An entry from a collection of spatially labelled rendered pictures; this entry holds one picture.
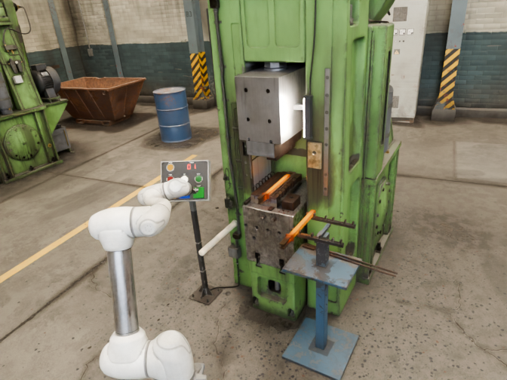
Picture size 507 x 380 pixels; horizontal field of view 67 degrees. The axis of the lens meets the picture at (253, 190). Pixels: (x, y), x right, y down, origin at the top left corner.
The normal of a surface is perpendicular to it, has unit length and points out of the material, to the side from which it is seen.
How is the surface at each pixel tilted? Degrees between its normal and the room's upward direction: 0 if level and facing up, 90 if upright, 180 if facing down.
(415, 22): 90
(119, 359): 67
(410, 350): 0
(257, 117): 90
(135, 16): 89
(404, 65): 90
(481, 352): 0
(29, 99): 79
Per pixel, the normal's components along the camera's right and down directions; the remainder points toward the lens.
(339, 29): -0.49, 0.40
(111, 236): -0.03, 0.19
